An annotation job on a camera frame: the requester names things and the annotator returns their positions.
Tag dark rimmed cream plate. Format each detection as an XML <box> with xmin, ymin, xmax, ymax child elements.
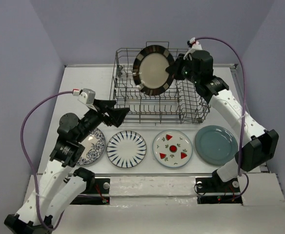
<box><xmin>132</xmin><ymin>45</ymin><xmax>174</xmax><ymax>96</ymax></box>

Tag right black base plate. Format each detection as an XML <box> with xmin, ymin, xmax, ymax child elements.
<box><xmin>194</xmin><ymin>177</ymin><xmax>243</xmax><ymax>204</ymax></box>

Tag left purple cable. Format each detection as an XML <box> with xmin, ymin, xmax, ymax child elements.
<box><xmin>20</xmin><ymin>90</ymin><xmax>75</xmax><ymax>230</ymax></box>

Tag blue floral white plate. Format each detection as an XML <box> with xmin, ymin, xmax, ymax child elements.
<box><xmin>77</xmin><ymin>128</ymin><xmax>105</xmax><ymax>166</ymax></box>

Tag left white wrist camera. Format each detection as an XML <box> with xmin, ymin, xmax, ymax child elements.
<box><xmin>72</xmin><ymin>88</ymin><xmax>96</xmax><ymax>106</ymax></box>

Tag blue striped white plate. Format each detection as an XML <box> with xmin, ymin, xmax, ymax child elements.
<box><xmin>106</xmin><ymin>130</ymin><xmax>147</xmax><ymax>169</ymax></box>

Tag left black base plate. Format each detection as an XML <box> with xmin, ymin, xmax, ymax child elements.
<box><xmin>70</xmin><ymin>177</ymin><xmax>110</xmax><ymax>205</ymax></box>

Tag watermelon pattern white plate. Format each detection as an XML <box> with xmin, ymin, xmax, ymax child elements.
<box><xmin>152</xmin><ymin>130</ymin><xmax>193</xmax><ymax>168</ymax></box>

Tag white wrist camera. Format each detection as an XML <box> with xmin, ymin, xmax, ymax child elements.
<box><xmin>72</xmin><ymin>88</ymin><xmax>96</xmax><ymax>106</ymax></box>
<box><xmin>183</xmin><ymin>37</ymin><xmax>202</xmax><ymax>60</ymax></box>

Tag teal grey plate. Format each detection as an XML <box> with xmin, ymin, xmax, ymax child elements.
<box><xmin>194</xmin><ymin>125</ymin><xmax>238</xmax><ymax>166</ymax></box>

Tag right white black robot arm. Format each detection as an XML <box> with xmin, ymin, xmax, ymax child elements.
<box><xmin>166</xmin><ymin>50</ymin><xmax>279</xmax><ymax>191</ymax></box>

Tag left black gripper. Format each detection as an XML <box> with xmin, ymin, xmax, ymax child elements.
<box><xmin>76</xmin><ymin>97</ymin><xmax>129</xmax><ymax>141</ymax></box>

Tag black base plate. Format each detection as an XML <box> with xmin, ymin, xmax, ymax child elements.
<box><xmin>194</xmin><ymin>177</ymin><xmax>243</xmax><ymax>204</ymax></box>
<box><xmin>70</xmin><ymin>177</ymin><xmax>110</xmax><ymax>205</ymax></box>

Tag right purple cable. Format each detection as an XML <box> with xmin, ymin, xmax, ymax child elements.
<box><xmin>196</xmin><ymin>36</ymin><xmax>249</xmax><ymax>203</ymax></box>

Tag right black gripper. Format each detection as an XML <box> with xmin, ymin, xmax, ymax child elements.
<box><xmin>167</xmin><ymin>52</ymin><xmax>201</xmax><ymax>84</ymax></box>

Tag grey wire dish rack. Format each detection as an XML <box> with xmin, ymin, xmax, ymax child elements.
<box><xmin>110</xmin><ymin>41</ymin><xmax>210</xmax><ymax>124</ymax></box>

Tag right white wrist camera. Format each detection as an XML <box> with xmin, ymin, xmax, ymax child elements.
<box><xmin>183</xmin><ymin>37</ymin><xmax>202</xmax><ymax>60</ymax></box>

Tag purple cable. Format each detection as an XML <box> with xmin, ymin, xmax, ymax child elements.
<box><xmin>196</xmin><ymin>36</ymin><xmax>249</xmax><ymax>203</ymax></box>
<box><xmin>20</xmin><ymin>90</ymin><xmax>75</xmax><ymax>230</ymax></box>

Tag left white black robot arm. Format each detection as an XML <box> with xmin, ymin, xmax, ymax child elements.
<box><xmin>4</xmin><ymin>99</ymin><xmax>130</xmax><ymax>234</ymax></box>

